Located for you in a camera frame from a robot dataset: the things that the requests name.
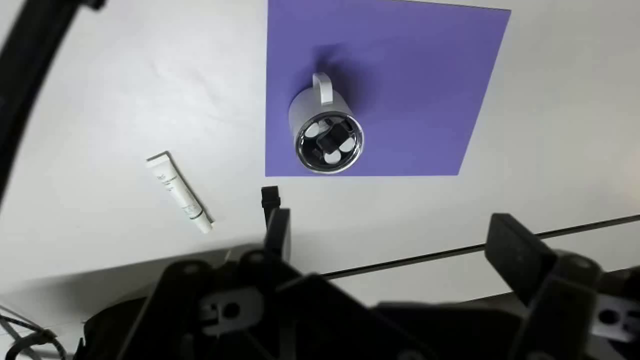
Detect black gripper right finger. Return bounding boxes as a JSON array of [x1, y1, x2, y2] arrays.
[[484, 213, 560, 307]]

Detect purple square mat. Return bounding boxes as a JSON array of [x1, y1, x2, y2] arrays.
[[265, 0, 515, 178]]

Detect thin black cable bundle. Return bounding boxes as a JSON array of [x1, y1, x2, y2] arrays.
[[0, 304, 70, 360]]

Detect thick black cable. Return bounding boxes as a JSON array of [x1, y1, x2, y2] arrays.
[[0, 0, 109, 211]]

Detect white cup with lid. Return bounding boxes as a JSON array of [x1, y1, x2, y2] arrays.
[[287, 71, 366, 176]]

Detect small white tube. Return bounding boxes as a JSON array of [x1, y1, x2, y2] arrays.
[[144, 150, 217, 237]]

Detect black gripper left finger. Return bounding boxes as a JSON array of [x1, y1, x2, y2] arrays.
[[261, 185, 294, 265]]

